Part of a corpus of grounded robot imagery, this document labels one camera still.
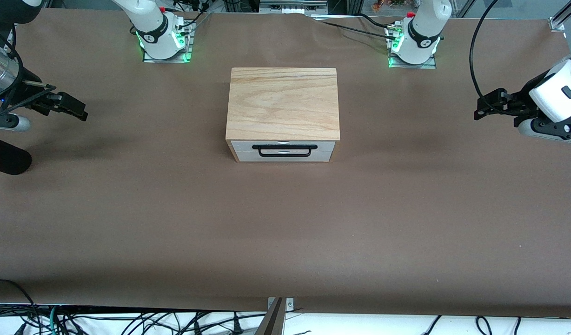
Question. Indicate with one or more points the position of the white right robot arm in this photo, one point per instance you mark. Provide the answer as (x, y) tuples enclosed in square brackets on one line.
[(155, 32)]

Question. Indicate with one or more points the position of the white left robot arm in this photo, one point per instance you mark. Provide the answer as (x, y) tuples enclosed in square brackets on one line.
[(420, 32)]

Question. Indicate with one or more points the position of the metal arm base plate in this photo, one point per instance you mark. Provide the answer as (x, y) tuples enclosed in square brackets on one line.
[(429, 65), (148, 58)]

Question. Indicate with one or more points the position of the light wooden drawer cabinet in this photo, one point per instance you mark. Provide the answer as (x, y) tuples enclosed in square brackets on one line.
[(283, 102)]

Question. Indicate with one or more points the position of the aluminium frame post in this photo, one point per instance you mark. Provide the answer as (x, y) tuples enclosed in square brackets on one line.
[(559, 21)]

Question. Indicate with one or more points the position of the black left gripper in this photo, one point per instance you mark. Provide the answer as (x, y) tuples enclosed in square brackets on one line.
[(519, 104)]

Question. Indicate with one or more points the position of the aluminium frame rail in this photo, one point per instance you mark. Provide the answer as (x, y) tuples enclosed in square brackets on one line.
[(292, 5)]

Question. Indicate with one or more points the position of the brown table cover sheet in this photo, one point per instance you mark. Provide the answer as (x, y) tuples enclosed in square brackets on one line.
[(285, 223)]

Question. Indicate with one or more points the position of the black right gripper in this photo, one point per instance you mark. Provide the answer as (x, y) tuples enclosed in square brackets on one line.
[(30, 98)]

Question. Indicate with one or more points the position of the black padded cylinder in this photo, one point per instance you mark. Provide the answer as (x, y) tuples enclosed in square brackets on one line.
[(6, 156)]

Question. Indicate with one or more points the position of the metal table edge bracket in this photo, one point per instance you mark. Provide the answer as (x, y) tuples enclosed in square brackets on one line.
[(289, 304)]

